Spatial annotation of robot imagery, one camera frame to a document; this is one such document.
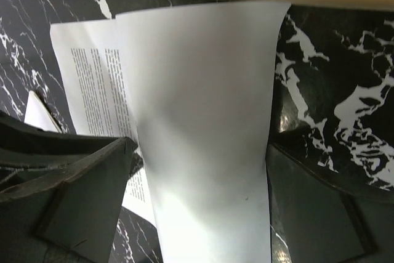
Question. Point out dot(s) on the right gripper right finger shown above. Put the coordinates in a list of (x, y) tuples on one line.
[(327, 216)]

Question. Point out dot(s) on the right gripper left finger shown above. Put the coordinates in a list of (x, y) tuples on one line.
[(61, 194)]

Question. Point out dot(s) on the white clipboard folder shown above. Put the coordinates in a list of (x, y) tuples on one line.
[(38, 116)]

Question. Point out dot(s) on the printed paper sheet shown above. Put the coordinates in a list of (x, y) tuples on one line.
[(93, 77), (201, 85)]

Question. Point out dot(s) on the black marble pattern mat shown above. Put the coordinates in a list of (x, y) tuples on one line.
[(333, 77)]

